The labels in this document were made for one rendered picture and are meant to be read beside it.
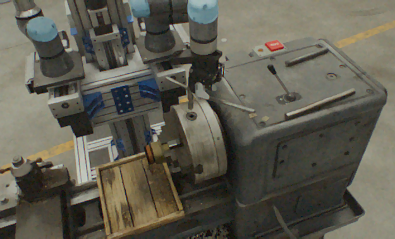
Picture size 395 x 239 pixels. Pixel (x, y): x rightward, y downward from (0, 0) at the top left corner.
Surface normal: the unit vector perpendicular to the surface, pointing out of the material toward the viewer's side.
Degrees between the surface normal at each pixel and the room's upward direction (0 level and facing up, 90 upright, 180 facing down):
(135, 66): 0
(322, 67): 0
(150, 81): 0
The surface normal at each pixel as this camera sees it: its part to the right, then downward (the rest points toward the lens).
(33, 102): -0.06, -0.72
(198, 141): 0.18, -0.07
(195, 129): 0.10, -0.33
